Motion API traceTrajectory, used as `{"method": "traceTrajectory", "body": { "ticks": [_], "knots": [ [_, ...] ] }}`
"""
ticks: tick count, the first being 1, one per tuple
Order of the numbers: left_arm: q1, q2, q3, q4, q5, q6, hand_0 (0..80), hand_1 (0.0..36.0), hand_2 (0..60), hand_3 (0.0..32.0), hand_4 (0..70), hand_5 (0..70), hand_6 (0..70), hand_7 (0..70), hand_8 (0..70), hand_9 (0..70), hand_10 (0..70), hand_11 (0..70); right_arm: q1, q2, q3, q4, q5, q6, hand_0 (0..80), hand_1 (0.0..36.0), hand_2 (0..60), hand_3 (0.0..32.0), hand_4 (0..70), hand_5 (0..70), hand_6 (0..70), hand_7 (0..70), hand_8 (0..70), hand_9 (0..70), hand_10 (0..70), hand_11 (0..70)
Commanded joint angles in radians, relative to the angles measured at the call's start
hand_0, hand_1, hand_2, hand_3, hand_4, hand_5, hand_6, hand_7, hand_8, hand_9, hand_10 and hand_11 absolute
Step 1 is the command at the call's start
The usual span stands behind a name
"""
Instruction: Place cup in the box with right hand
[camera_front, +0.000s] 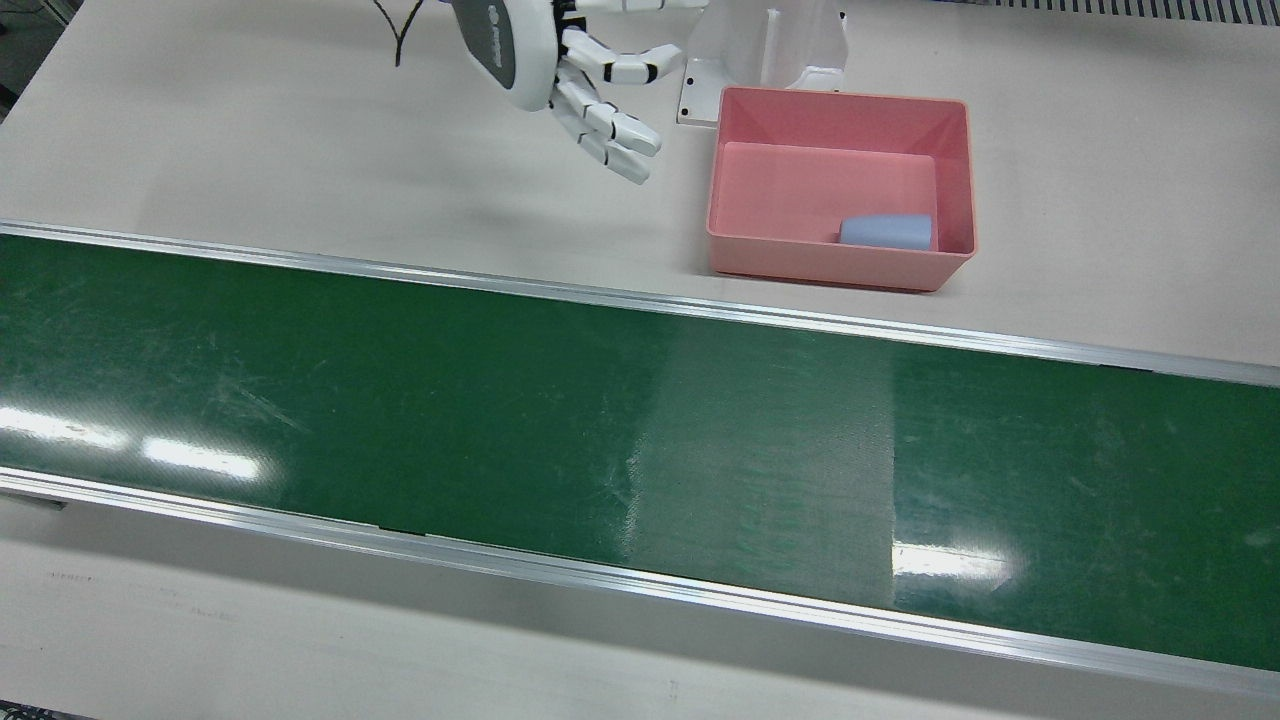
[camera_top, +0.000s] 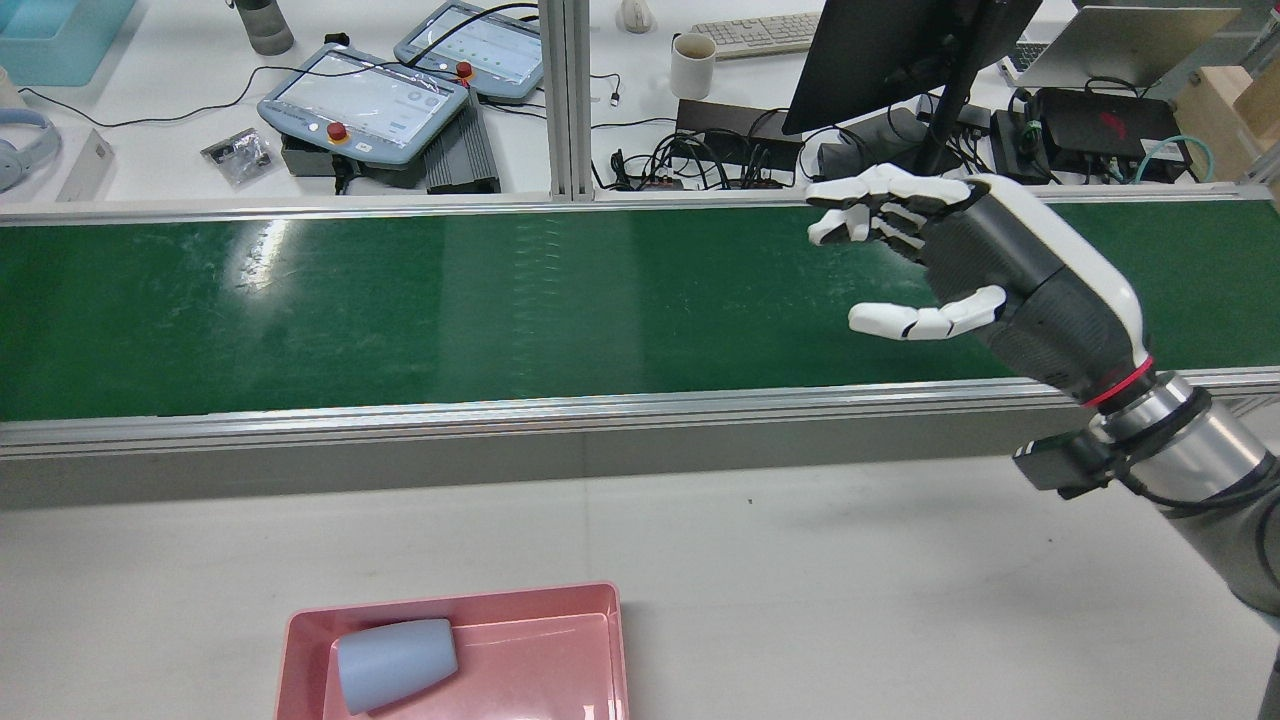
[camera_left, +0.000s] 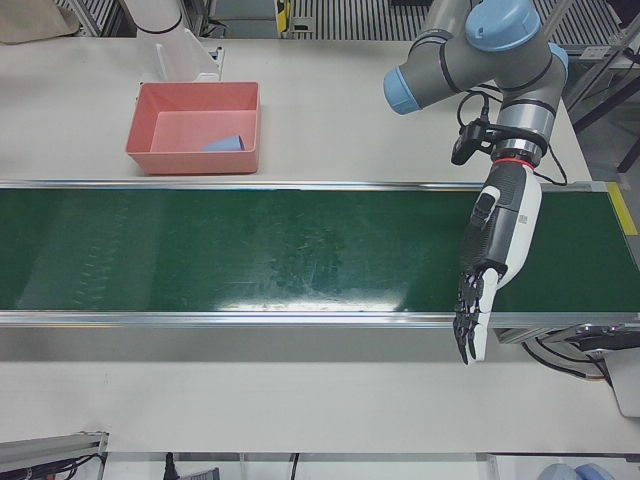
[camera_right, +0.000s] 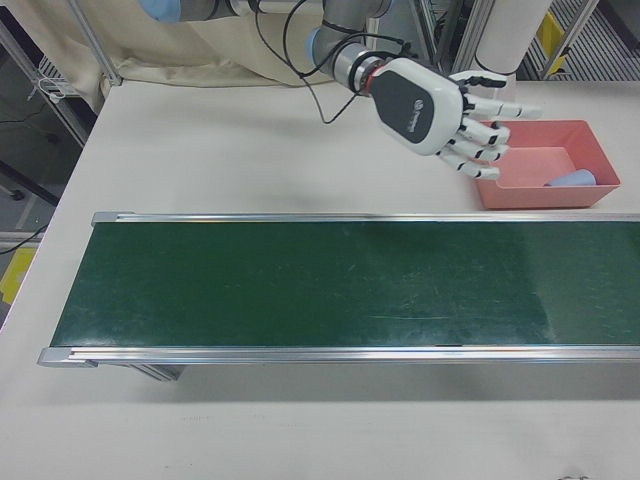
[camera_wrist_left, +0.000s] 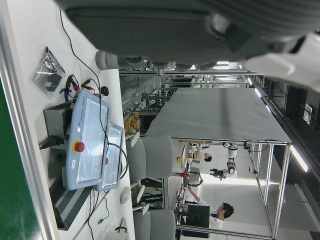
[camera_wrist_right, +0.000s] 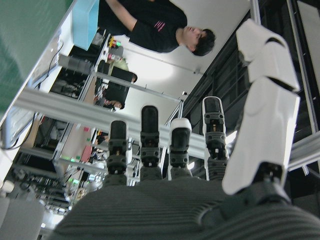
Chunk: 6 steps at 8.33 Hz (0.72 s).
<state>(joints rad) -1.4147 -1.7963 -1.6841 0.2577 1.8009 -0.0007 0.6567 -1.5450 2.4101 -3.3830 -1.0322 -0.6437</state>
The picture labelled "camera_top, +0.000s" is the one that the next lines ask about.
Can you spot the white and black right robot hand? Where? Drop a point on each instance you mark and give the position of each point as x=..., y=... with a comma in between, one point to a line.
x=1040, y=290

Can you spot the light blue plastic cup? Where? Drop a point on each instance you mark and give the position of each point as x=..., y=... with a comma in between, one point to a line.
x=395, y=660

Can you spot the grey right robot arm blue caps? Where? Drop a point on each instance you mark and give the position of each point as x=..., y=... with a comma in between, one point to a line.
x=1210, y=460

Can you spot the wooden box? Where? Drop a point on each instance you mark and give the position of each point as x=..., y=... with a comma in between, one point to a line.
x=1230, y=120

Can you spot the pink plastic box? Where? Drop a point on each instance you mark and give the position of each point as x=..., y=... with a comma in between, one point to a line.
x=560, y=660

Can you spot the black power adapter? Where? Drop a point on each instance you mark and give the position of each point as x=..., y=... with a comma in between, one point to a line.
x=1015, y=145

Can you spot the black mini computer red logo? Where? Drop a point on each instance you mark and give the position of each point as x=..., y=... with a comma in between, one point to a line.
x=1110, y=125

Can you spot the silver laptop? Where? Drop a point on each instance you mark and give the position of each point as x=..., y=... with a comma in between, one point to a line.
x=1130, y=45

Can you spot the black Huawei monitor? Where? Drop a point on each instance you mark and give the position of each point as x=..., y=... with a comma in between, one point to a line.
x=880, y=50

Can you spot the white keyboard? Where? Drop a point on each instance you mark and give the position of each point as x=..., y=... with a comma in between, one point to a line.
x=760, y=35

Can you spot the white mug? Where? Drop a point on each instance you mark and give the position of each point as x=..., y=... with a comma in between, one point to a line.
x=692, y=70

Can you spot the white computer mouse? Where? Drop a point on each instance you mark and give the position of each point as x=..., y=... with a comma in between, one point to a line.
x=634, y=15

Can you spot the green conveyor belt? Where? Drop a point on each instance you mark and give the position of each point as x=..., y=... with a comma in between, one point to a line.
x=500, y=310

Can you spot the black ribbed power supply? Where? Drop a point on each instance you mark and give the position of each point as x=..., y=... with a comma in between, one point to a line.
x=462, y=150

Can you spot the grey teach pendant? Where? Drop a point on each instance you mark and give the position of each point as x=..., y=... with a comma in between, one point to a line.
x=350, y=100
x=490, y=45

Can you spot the clear plastic bag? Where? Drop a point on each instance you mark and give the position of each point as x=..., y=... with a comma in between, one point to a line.
x=238, y=158

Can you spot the grey drinking bottle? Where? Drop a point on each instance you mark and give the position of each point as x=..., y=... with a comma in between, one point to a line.
x=265, y=25

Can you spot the small white carton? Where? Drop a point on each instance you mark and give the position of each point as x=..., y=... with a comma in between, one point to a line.
x=85, y=165

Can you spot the light blue storage bin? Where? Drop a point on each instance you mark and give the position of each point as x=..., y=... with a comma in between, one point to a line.
x=60, y=40

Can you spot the light blue headphones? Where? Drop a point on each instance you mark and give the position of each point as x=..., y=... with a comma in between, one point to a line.
x=15, y=150

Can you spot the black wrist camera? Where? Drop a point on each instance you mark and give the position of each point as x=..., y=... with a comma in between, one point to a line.
x=1060, y=465

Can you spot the aluminium profile post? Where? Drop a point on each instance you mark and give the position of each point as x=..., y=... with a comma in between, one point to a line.
x=565, y=100

